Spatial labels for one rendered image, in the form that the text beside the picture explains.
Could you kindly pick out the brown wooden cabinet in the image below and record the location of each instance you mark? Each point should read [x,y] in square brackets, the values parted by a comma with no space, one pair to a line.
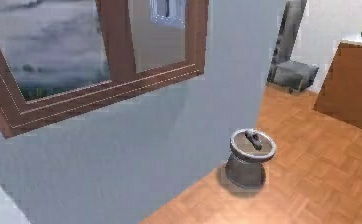
[350,83]

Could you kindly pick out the brown framed window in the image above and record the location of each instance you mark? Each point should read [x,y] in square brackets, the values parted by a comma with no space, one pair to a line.
[119,43]

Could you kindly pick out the grey round bin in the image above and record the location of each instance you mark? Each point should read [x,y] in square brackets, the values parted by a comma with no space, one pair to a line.
[250,156]

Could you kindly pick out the grey chair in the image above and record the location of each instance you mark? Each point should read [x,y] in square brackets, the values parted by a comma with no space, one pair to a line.
[294,71]

